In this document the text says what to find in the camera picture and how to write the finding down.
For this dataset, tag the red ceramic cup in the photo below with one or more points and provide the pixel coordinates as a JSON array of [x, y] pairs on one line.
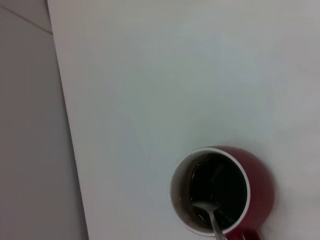
[[262, 180]]

